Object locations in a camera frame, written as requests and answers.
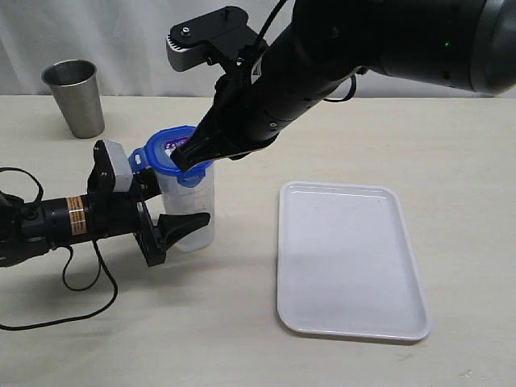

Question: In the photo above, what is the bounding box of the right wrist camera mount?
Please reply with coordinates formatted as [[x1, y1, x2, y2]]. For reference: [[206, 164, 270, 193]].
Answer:
[[166, 6, 268, 73]]

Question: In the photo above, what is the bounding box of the white rectangular tray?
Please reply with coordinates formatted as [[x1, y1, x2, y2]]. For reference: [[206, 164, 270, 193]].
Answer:
[[277, 181, 431, 343]]

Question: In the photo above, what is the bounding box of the stainless steel cup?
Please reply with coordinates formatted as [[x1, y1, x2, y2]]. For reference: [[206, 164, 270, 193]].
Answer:
[[41, 59, 105, 139]]

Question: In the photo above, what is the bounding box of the blue plastic lid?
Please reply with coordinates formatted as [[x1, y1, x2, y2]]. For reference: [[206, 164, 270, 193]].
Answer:
[[127, 124, 214, 189]]

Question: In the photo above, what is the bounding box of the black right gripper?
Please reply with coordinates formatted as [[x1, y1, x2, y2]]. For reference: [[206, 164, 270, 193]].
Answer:
[[171, 72, 318, 173]]

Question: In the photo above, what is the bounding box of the clear plastic tall container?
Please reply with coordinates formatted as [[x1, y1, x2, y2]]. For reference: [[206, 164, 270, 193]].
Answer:
[[155, 159, 215, 252]]

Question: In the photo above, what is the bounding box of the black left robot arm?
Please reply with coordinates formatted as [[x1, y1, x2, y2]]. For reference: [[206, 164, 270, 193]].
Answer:
[[1, 171, 210, 268]]

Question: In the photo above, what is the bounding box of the white backdrop curtain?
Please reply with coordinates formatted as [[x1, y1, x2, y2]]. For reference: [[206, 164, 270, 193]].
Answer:
[[0, 0, 516, 99]]

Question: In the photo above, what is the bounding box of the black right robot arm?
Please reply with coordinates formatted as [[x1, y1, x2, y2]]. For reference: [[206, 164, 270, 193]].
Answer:
[[167, 0, 515, 171]]

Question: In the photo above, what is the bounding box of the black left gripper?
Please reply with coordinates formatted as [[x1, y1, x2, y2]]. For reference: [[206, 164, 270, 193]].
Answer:
[[86, 168, 211, 267]]

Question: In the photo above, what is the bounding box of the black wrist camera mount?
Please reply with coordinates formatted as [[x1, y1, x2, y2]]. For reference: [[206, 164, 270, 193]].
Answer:
[[87, 139, 133, 194]]

